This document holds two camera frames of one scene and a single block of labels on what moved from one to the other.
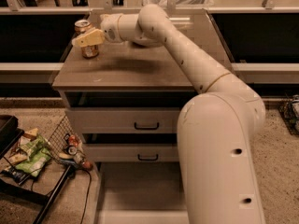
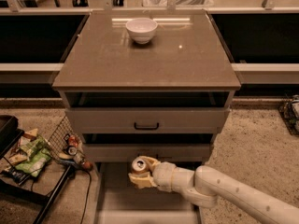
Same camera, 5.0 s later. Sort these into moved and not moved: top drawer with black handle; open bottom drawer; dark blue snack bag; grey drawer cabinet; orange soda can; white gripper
Moved: white gripper; orange soda can
Not moved: grey drawer cabinet; open bottom drawer; top drawer with black handle; dark blue snack bag
